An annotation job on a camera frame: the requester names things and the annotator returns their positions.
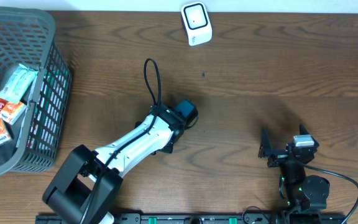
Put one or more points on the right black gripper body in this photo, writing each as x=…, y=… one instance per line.
x=278, y=157

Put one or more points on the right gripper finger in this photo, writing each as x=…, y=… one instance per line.
x=303, y=130
x=265, y=149

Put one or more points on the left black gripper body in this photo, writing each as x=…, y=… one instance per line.
x=168, y=152

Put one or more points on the mint green wipes packet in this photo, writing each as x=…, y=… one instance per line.
x=17, y=84

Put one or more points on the orange small box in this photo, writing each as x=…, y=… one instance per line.
x=11, y=112

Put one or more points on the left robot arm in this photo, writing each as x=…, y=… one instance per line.
x=87, y=183

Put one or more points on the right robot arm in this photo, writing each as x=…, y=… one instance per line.
x=306, y=194

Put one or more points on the white barcode scanner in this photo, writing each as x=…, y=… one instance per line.
x=196, y=23

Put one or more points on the grey plastic mesh basket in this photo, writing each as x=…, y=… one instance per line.
x=27, y=37

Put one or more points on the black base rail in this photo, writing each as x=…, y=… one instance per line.
x=249, y=217

